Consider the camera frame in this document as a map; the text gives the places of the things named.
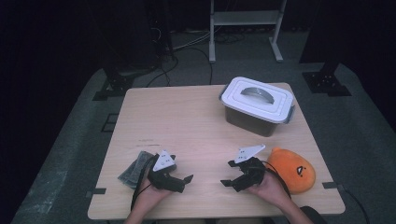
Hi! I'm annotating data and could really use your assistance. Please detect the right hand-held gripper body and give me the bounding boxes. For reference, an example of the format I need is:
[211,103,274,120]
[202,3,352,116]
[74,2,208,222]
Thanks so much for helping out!
[233,144,268,193]

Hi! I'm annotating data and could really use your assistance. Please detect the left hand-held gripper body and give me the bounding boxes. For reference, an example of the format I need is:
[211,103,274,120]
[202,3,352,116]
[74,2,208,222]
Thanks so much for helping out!
[147,149,188,194]

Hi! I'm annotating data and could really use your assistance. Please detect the grey cloth pouch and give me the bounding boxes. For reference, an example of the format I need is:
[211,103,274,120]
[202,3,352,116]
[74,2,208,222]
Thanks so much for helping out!
[117,150,155,190]

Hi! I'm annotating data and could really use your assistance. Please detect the orange plush toy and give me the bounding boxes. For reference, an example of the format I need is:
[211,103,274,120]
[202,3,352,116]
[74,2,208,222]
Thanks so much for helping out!
[266,147,317,195]

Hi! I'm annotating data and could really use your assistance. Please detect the person's left hand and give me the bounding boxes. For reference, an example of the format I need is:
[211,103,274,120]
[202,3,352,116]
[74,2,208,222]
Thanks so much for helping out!
[134,176,174,213]

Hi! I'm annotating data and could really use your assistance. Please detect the person's right hand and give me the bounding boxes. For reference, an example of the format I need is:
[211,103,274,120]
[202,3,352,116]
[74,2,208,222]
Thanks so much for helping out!
[247,174,292,209]

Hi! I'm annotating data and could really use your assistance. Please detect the black tape strip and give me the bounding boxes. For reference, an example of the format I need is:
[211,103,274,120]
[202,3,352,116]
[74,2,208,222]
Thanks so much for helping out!
[85,188,107,199]
[321,181,346,191]

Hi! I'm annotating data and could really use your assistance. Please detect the storage box with white lid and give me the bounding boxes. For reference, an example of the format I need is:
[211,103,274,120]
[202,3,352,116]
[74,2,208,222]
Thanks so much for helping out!
[219,76,296,138]

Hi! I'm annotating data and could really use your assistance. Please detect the black floor tape square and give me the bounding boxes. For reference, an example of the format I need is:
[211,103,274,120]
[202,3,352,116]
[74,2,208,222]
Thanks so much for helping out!
[101,113,120,133]

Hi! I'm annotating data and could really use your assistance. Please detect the black stand base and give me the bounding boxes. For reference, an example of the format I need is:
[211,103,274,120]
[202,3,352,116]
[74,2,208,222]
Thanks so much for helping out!
[92,62,135,102]
[302,62,353,97]

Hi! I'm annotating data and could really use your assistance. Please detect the dark equipment stand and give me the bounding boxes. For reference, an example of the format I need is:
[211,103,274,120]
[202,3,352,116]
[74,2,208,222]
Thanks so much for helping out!
[146,0,176,60]

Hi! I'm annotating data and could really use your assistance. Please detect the white metal stand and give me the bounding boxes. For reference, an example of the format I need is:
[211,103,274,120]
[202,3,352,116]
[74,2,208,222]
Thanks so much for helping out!
[208,0,288,64]

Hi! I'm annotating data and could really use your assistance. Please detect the right hand-held gripper cable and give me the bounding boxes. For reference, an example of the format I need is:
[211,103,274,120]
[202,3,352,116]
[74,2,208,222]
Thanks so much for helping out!
[261,160,292,200]

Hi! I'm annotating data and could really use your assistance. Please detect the black floor cable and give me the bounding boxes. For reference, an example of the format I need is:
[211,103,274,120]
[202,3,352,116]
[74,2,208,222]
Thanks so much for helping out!
[181,46,214,86]
[146,54,180,89]

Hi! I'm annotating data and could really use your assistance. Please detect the thin black cable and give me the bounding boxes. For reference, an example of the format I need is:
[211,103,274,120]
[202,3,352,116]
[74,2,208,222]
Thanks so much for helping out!
[342,186,371,224]

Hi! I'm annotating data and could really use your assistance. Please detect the white floor cable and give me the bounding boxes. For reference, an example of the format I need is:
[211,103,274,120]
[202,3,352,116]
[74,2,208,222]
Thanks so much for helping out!
[171,30,213,51]

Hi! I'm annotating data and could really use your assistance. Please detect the black cable bundle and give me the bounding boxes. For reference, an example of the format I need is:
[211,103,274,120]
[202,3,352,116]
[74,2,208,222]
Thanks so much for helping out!
[214,31,247,45]

